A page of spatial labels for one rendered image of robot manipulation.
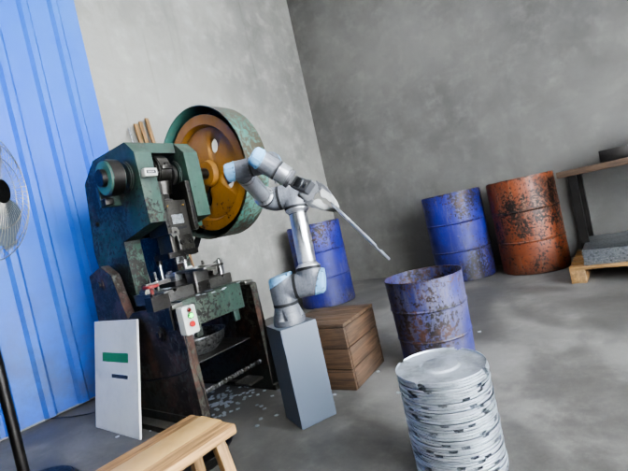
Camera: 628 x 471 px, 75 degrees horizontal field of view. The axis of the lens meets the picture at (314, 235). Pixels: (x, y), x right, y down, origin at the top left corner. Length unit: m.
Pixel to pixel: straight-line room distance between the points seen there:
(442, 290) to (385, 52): 3.72
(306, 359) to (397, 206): 3.51
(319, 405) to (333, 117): 4.25
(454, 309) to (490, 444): 0.89
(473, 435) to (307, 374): 0.80
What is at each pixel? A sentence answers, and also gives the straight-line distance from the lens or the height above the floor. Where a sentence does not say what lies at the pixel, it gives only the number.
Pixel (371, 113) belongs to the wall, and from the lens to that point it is 5.34.
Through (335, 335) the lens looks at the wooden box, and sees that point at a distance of 2.17.
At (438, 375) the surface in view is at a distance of 1.40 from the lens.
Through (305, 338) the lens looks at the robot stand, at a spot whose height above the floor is 0.38.
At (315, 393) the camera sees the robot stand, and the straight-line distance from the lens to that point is 1.98.
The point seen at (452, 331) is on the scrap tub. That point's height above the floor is 0.20.
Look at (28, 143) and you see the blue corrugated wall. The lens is 3.50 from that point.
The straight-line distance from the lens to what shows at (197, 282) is 2.30.
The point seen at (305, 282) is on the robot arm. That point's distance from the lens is 1.85.
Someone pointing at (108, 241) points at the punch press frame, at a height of 1.03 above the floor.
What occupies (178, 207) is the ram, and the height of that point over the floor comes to 1.13.
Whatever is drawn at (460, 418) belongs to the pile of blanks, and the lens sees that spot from 1.38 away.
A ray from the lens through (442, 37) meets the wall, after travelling 5.12.
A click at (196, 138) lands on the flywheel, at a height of 1.57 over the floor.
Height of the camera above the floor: 0.87
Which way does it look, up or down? 2 degrees down
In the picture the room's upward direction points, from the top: 13 degrees counter-clockwise
